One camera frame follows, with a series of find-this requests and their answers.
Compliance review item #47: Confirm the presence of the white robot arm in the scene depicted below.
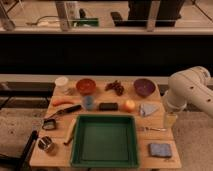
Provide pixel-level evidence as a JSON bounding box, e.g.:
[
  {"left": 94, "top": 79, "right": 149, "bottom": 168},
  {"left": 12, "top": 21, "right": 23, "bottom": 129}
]
[{"left": 162, "top": 66, "right": 213, "bottom": 128}]

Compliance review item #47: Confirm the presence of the purple bowl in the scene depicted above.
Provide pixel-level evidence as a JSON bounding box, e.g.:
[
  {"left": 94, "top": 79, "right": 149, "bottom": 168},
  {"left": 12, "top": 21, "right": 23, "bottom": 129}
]
[{"left": 134, "top": 79, "right": 156, "bottom": 97}]

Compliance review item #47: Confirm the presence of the red-orange bowl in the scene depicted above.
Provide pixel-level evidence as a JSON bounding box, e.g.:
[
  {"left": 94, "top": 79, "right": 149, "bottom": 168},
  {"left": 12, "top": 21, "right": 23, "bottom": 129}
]
[{"left": 76, "top": 78, "right": 96, "bottom": 95}]

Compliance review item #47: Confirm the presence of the grey crumpled cloth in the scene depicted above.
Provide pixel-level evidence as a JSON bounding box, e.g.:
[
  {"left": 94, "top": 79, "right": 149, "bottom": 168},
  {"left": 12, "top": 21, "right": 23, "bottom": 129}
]
[{"left": 139, "top": 103, "right": 159, "bottom": 117}]

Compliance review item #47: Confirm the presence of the metal fork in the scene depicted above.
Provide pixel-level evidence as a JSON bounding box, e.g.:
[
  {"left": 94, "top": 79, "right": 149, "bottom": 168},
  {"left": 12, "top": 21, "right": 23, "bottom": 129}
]
[{"left": 137, "top": 127, "right": 166, "bottom": 132}]

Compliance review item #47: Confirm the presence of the blue folded cloth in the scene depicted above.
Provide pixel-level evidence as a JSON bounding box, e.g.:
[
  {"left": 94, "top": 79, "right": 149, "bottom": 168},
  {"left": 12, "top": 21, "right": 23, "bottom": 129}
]
[{"left": 148, "top": 143, "right": 172, "bottom": 158}]

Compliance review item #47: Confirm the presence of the red yellow apple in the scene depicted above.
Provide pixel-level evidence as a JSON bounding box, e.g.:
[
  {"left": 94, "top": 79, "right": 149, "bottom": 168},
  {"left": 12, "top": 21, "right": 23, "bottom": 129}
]
[{"left": 123, "top": 100, "right": 136, "bottom": 112}]

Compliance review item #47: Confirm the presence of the bunch of dark grapes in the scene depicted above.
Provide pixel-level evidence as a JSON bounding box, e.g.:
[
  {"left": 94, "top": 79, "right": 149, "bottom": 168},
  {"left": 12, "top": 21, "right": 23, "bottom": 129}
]
[{"left": 105, "top": 80, "right": 124, "bottom": 96}]

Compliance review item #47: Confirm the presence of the green plastic tray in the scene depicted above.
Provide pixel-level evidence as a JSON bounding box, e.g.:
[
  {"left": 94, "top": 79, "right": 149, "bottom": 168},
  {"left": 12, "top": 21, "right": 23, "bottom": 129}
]
[{"left": 70, "top": 115, "right": 139, "bottom": 168}]

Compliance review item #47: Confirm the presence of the black rectangular sponge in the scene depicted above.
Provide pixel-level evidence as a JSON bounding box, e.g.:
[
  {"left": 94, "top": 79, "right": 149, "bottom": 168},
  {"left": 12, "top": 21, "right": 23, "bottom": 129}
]
[{"left": 99, "top": 103, "right": 118, "bottom": 111}]

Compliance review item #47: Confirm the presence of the blue cup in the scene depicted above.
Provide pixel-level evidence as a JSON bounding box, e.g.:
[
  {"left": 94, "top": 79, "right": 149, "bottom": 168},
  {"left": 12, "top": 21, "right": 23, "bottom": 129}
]
[{"left": 83, "top": 95, "right": 94, "bottom": 110}]

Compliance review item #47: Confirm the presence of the white cup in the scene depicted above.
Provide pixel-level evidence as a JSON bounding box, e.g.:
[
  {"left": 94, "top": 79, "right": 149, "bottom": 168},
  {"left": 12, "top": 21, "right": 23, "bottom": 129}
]
[{"left": 55, "top": 76, "right": 69, "bottom": 92}]

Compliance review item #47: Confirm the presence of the orange carrot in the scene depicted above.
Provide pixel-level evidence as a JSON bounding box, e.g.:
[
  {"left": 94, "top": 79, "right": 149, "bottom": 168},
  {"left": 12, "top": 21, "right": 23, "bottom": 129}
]
[{"left": 52, "top": 99, "right": 74, "bottom": 107}]

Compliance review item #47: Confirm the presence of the small black tin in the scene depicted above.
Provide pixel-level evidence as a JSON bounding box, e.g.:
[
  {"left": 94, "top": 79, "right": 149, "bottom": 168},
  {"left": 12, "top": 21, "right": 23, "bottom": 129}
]
[{"left": 42, "top": 119, "right": 56, "bottom": 131}]

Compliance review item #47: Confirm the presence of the metal cup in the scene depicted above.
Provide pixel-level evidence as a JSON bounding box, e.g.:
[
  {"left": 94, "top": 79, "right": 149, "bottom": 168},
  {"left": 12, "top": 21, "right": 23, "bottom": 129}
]
[{"left": 38, "top": 136, "right": 54, "bottom": 153}]

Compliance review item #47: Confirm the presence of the black stand leg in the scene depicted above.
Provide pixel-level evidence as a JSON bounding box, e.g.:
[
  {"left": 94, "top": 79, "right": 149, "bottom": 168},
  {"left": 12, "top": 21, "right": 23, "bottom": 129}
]
[{"left": 15, "top": 130, "right": 38, "bottom": 171}]

